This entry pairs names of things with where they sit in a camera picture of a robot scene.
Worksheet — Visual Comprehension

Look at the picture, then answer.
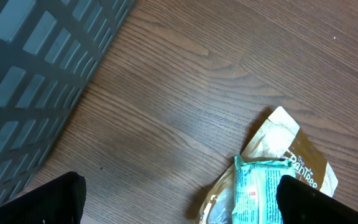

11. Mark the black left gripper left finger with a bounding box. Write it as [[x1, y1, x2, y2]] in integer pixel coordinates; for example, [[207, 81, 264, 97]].
[[0, 171, 86, 224]]

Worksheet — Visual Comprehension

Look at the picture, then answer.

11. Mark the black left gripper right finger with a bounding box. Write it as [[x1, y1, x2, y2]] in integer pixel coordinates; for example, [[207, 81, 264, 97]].
[[276, 175, 358, 224]]

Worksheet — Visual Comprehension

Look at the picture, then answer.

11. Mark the teal tissue pack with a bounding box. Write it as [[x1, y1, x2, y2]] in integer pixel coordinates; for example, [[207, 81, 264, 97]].
[[232, 155, 295, 224]]

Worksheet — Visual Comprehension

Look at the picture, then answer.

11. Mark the brown snack packet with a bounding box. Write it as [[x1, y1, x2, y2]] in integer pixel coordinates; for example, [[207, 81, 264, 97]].
[[196, 106, 338, 223]]

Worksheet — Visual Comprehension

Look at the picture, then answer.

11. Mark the grey plastic mesh basket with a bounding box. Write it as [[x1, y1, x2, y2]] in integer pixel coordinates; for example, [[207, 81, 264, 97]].
[[0, 0, 134, 206]]

